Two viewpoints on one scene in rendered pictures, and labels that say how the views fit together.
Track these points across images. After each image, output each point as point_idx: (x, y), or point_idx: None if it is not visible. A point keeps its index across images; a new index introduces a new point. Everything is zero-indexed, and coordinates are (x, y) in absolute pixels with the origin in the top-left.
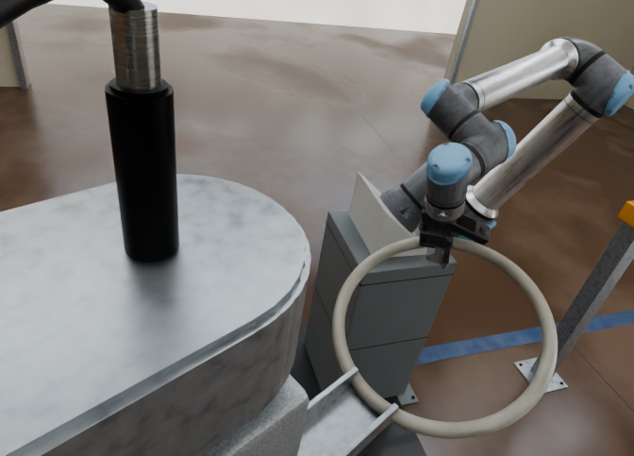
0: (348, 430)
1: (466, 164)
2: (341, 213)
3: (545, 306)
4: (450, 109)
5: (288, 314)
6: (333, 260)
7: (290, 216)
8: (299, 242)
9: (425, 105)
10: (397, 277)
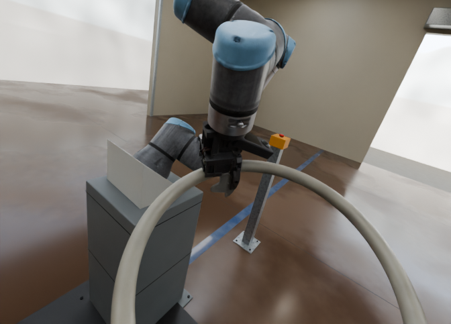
0: None
1: (274, 35)
2: (99, 180)
3: (345, 200)
4: None
5: None
6: (101, 222)
7: None
8: None
9: None
10: (165, 217)
